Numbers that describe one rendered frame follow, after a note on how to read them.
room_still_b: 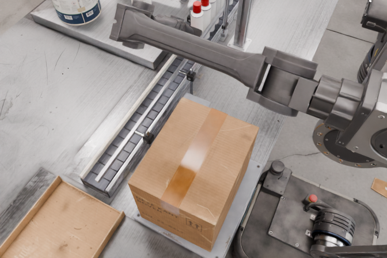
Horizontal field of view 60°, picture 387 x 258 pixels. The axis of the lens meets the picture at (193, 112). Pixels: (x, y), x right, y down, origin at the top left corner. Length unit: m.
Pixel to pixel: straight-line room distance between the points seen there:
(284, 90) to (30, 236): 0.91
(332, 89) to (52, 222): 0.93
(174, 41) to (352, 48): 2.43
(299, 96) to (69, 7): 1.20
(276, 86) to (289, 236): 1.23
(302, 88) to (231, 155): 0.36
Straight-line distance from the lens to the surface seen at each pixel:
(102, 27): 1.61
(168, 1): 1.71
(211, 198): 0.84
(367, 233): 1.92
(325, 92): 0.58
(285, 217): 1.78
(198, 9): 1.35
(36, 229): 1.22
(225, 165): 0.88
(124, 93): 1.39
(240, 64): 0.62
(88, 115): 1.36
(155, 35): 0.69
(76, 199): 1.21
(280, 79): 0.60
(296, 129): 2.35
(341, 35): 3.08
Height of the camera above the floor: 1.91
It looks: 55 degrees down
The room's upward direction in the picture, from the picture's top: straight up
